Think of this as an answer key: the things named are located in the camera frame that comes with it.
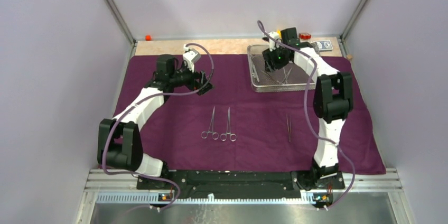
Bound steel forceps clamp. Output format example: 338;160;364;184
201;107;219;140

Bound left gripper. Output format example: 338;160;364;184
169;61;214;95

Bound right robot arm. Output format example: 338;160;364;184
262;27;354;188

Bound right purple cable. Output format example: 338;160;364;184
257;20;356;211

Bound steel hemostat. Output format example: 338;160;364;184
220;107;237;142

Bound blue playing card deck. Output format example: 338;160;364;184
314;40;333;52

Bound metal mesh instrument tray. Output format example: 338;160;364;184
247;44;314;92

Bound purple cable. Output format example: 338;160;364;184
100;43;215;212
257;20;356;211

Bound red small block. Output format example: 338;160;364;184
298;32;312;40

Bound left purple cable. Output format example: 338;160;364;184
100;43;215;212

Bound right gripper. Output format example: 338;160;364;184
262;44;290;73

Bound steel needle holder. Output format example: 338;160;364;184
286;114;292;143

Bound steel curved tweezers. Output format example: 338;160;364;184
262;71;283;85

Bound purple cloth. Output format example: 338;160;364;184
98;54;386;175

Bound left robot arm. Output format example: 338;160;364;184
97;50;213;189

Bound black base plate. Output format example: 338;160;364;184
136;170;346;199

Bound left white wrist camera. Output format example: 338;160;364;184
182;44;201;72

